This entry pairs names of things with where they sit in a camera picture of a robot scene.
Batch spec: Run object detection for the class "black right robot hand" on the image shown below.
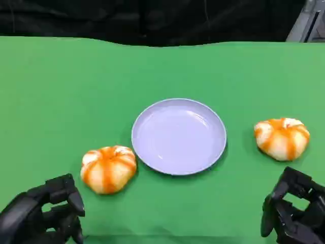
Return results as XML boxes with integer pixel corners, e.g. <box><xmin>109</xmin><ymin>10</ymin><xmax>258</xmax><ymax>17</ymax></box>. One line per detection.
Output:
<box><xmin>260</xmin><ymin>166</ymin><xmax>325</xmax><ymax>244</ymax></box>

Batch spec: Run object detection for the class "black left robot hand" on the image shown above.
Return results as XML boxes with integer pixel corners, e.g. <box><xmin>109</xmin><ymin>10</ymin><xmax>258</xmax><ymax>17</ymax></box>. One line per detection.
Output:
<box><xmin>0</xmin><ymin>173</ymin><xmax>86</xmax><ymax>244</ymax></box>

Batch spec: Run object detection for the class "orange and white bread roll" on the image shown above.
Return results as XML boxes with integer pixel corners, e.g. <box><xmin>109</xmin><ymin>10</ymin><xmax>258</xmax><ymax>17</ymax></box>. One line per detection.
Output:
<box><xmin>80</xmin><ymin>145</ymin><xmax>137</xmax><ymax>195</ymax></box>
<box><xmin>254</xmin><ymin>117</ymin><xmax>311</xmax><ymax>162</ymax></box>

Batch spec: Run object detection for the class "lilac plate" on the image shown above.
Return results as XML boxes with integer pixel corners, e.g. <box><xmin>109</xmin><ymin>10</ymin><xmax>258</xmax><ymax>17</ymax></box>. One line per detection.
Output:
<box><xmin>131</xmin><ymin>98</ymin><xmax>228</xmax><ymax>176</ymax></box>

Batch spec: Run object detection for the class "black backdrop curtain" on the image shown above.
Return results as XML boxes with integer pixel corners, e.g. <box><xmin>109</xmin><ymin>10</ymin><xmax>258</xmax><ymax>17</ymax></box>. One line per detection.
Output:
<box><xmin>0</xmin><ymin>0</ymin><xmax>305</xmax><ymax>47</ymax></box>

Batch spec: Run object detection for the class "grey metal frame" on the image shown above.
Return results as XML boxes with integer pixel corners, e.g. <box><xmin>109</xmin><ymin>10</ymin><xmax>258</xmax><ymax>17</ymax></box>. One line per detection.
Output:
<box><xmin>286</xmin><ymin>0</ymin><xmax>325</xmax><ymax>43</ymax></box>

